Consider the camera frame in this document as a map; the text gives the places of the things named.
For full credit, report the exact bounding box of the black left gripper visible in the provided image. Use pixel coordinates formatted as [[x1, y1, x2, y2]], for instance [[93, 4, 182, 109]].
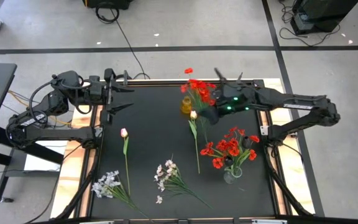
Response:
[[89, 68, 135, 124]]

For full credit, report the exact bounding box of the black equipment box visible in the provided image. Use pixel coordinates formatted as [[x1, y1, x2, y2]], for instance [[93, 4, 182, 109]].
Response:
[[82, 0, 134, 10]]

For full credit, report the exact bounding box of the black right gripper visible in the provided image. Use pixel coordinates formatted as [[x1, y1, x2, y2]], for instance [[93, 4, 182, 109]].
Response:
[[199, 102, 229, 125]]

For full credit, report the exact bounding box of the pink tulip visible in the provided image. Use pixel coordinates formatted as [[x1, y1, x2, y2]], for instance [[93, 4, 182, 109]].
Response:
[[120, 128, 132, 197], [188, 110, 201, 175]]

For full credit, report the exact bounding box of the white flower bunch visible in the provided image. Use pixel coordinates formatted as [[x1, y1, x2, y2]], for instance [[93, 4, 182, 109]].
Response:
[[91, 170, 150, 220], [153, 154, 213, 209]]

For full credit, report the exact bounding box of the yellow glass vase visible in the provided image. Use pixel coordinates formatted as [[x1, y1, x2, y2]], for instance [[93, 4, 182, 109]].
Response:
[[180, 95, 194, 114]]

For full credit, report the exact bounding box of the white floor panel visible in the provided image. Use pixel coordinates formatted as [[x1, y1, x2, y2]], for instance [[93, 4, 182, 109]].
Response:
[[23, 139, 68, 172]]

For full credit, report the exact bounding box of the black computer case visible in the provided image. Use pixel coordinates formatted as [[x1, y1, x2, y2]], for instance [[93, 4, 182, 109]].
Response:
[[290, 0, 358, 35]]

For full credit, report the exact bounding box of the red poppy bunch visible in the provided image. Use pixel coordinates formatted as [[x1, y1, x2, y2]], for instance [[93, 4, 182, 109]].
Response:
[[180, 67, 218, 144], [200, 126, 260, 184]]

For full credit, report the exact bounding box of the black coiled cable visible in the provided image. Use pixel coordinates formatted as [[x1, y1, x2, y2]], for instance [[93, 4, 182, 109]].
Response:
[[94, 1, 151, 80]]

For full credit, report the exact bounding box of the clear glass vase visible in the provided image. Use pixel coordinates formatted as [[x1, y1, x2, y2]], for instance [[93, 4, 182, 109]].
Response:
[[223, 166, 243, 185]]

